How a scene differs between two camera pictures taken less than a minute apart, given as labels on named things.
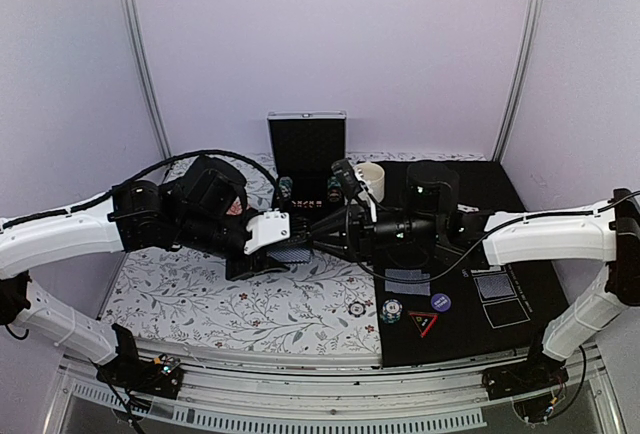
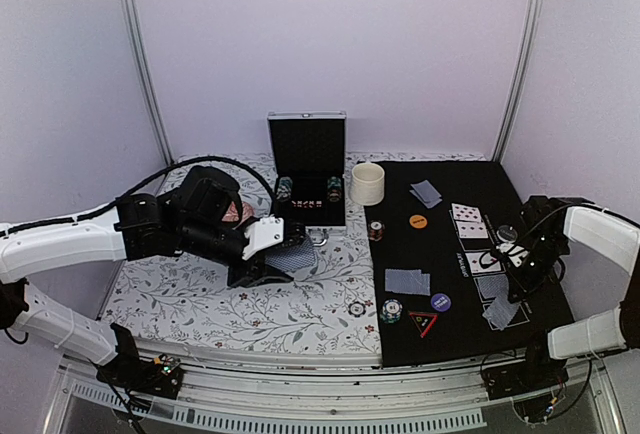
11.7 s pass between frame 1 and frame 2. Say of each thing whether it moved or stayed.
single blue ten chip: stayed
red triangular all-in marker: stayed
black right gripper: moved
